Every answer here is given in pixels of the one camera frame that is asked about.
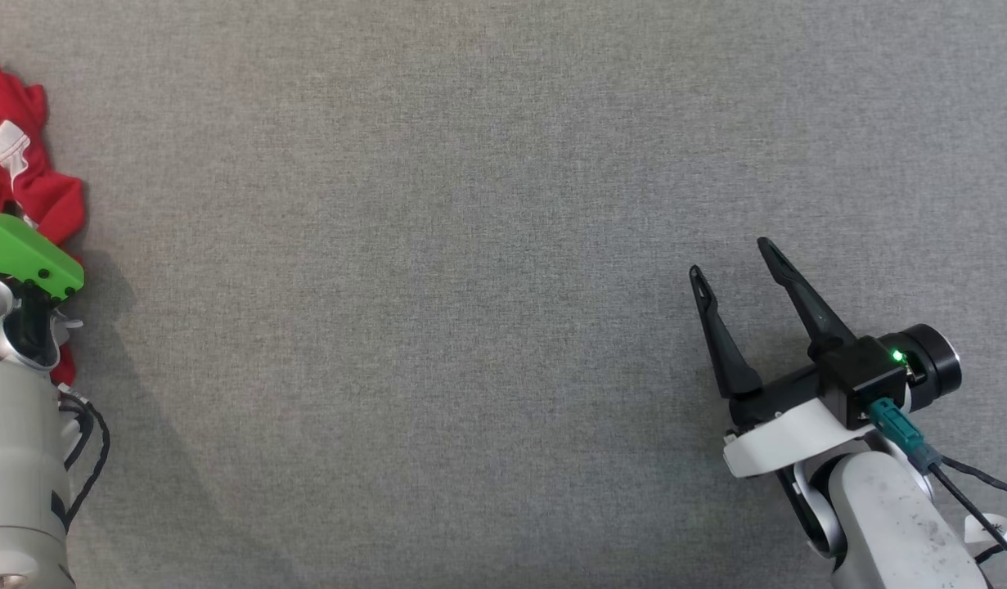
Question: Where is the teal right camera connector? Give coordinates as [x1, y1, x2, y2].
[867, 397, 944, 477]

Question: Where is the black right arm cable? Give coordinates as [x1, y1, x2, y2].
[928, 456, 1007, 565]

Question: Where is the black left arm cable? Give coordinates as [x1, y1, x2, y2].
[57, 391, 111, 533]

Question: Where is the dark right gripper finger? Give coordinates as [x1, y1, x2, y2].
[757, 236, 859, 362]
[689, 263, 764, 401]

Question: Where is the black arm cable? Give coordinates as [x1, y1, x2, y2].
[928, 456, 1007, 565]
[57, 391, 111, 533]

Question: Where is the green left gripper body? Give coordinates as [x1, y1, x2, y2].
[0, 211, 85, 371]

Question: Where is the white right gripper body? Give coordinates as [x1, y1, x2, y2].
[722, 364, 881, 480]

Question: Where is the white cable tag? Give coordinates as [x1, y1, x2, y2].
[964, 514, 1007, 573]

